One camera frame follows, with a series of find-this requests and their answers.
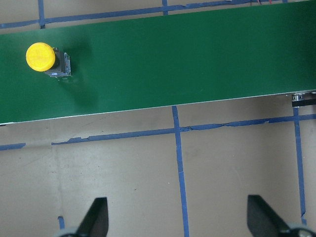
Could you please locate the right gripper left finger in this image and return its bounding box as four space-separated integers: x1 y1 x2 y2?
75 197 109 237

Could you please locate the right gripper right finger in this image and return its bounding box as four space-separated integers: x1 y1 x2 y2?
247 195 296 237

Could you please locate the yellow push button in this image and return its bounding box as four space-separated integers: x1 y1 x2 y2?
25 42 72 78

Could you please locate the green conveyor belt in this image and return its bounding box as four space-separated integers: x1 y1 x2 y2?
0 0 316 124

